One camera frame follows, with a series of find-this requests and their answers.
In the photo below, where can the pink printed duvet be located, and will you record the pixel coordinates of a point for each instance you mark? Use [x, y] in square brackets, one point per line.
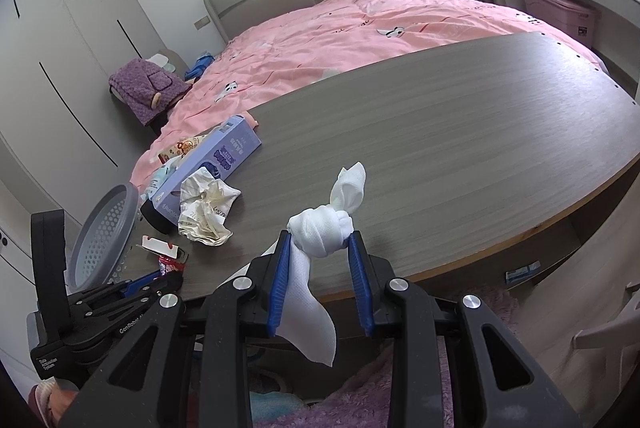
[375, 28]

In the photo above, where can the white teal sachet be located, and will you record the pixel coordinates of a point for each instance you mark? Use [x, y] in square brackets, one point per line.
[159, 180]

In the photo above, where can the white chair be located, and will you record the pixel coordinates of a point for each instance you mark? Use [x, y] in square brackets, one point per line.
[607, 328]

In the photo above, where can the blue bag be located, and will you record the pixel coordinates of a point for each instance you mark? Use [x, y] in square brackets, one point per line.
[199, 67]

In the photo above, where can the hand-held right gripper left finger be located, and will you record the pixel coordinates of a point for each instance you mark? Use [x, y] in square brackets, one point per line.
[279, 283]

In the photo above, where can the long light purple box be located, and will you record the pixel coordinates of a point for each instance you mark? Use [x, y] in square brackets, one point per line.
[220, 153]

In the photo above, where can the white paper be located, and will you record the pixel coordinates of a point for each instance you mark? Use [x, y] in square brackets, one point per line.
[207, 208]

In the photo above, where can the red white small box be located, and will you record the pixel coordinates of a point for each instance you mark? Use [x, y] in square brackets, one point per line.
[162, 248]

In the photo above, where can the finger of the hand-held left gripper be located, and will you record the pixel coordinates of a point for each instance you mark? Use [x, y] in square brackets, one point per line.
[165, 285]

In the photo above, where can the grey perforated basket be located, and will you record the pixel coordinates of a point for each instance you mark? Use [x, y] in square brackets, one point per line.
[100, 233]

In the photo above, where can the pink storage box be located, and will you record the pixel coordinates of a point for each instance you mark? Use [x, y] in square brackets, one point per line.
[555, 11]

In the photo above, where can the white knotted tissue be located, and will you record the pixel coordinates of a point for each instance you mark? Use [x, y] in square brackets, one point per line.
[320, 228]

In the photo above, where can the purple fleece garment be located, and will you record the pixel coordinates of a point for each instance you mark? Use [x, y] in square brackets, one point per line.
[145, 88]

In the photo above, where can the grey chair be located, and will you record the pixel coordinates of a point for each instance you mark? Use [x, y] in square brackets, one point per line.
[172, 56]

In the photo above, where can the cartoon print snack packet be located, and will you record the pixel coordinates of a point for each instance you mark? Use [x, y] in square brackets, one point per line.
[182, 147]

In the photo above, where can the wall switch plate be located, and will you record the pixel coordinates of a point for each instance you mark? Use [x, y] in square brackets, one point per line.
[202, 22]

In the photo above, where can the white wardrobe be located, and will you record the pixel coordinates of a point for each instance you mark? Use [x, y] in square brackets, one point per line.
[65, 58]

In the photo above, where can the small red packet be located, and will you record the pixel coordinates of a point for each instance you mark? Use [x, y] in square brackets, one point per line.
[169, 265]

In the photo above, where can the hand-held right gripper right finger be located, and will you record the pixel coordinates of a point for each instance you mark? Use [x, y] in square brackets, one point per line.
[359, 283]

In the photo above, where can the small blue box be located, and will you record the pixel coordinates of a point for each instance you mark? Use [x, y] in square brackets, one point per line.
[522, 272]

